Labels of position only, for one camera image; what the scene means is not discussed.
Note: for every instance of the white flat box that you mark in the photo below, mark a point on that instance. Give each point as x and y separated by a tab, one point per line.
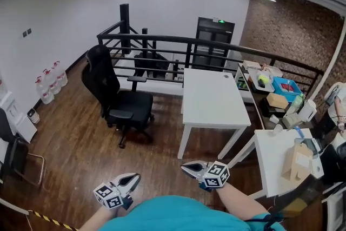
251	64
274	72

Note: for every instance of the green plastic bottle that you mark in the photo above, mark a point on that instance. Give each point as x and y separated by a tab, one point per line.
297	101

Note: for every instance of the white water dispenser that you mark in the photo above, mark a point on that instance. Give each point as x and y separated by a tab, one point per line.
16	121

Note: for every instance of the white plastic tray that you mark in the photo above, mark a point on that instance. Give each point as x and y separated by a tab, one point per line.
254	84

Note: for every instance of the white square desk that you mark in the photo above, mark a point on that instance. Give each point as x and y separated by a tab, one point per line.
213	100

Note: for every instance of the person's teal shirt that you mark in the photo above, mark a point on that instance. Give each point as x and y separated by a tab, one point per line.
175	215

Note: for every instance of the black stair railing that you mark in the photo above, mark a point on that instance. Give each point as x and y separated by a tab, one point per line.
162	38

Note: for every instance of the small white bin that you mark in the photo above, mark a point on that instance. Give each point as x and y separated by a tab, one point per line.
33	116

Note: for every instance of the small cardboard box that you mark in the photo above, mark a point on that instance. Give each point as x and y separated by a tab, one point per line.
277	100

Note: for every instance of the beige desk white legs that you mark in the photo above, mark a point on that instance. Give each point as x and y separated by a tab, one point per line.
13	205

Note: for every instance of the cream rectangular box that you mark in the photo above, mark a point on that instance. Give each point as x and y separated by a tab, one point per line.
290	121

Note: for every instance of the flat black box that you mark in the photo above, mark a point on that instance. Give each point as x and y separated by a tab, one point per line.
270	111

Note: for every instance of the yellow-black hazard tape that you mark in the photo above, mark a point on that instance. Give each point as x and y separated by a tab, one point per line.
51	220

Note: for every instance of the yellow-green ball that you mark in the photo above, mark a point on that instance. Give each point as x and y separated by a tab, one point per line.
262	79

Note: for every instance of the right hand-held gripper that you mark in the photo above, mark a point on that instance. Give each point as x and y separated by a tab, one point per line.
216	175

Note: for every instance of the person's left forearm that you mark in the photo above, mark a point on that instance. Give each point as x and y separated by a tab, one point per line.
97	220

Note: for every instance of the black cantilever chair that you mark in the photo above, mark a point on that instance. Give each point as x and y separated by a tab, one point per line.
10	151

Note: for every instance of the large cardboard box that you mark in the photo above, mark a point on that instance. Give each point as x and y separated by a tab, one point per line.
297	163

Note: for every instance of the white cluttered table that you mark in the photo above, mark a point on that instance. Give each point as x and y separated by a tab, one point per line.
270	159

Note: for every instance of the black office chair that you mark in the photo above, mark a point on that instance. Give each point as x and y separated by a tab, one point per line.
102	81

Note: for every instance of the white narrow desk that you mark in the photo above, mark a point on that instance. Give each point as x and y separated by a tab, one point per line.
335	205

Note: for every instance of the white paper cup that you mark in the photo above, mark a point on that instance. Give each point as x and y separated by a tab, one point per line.
277	129

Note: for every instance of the black glass-door cabinet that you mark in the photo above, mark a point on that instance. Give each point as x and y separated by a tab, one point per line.
213	32

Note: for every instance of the dark tablet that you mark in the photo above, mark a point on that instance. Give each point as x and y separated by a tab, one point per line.
311	144

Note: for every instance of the brown wooden side table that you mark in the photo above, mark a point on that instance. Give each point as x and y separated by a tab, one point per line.
255	105

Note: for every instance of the white kettle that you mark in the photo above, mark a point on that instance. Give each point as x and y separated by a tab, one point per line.
306	112

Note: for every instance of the person's right forearm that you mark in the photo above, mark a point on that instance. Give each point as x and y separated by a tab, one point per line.
240	203

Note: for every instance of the black wall switches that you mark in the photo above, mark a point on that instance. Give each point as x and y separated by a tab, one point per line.
27	32

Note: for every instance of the clear water jug red cap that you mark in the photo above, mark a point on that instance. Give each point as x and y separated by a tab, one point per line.
54	84
61	75
46	93

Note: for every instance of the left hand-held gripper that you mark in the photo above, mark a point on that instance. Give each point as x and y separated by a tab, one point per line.
108	196

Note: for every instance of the blue plastic bin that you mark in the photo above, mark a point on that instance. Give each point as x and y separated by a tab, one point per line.
283	88

